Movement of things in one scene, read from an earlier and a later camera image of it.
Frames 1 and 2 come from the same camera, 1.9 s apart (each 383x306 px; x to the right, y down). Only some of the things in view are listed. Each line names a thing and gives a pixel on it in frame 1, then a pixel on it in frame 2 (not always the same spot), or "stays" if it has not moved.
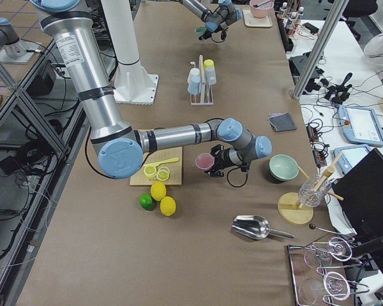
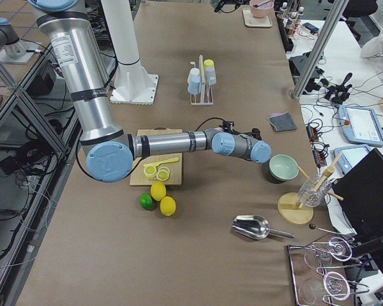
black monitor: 366,192 stays
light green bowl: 283,168 stays
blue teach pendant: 361,125 stays
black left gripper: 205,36 to 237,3
